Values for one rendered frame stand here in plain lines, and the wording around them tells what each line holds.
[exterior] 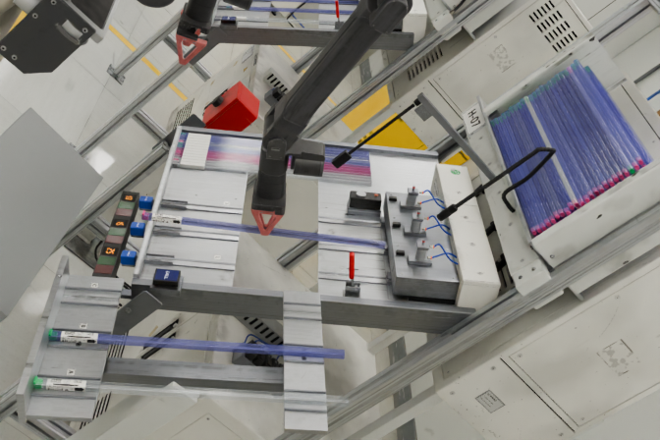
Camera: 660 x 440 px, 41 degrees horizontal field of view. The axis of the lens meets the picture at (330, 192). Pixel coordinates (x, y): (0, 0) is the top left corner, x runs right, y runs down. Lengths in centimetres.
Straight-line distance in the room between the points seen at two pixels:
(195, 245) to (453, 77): 149
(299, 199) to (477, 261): 158
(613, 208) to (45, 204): 118
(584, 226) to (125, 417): 93
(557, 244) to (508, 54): 149
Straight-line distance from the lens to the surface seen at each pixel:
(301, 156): 170
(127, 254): 189
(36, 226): 193
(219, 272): 187
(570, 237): 176
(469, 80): 318
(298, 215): 341
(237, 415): 204
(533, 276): 177
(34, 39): 166
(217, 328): 216
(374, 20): 144
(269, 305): 181
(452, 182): 216
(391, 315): 184
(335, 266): 192
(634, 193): 174
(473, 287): 184
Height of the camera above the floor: 171
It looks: 19 degrees down
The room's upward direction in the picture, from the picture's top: 54 degrees clockwise
